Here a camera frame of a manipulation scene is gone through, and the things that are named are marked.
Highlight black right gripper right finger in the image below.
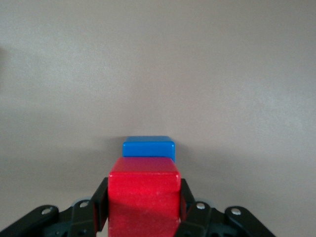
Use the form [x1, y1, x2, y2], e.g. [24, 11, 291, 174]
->
[172, 177, 277, 237]

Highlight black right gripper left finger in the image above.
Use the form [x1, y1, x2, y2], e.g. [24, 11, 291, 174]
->
[0, 176, 109, 237]

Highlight red wooden block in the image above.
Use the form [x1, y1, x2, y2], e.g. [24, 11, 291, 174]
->
[107, 156, 182, 237]

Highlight blue wooden block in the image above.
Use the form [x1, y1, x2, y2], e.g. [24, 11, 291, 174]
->
[121, 135, 177, 163]

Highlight brown paper table cover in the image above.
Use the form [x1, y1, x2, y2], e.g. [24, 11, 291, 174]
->
[0, 0, 316, 237]

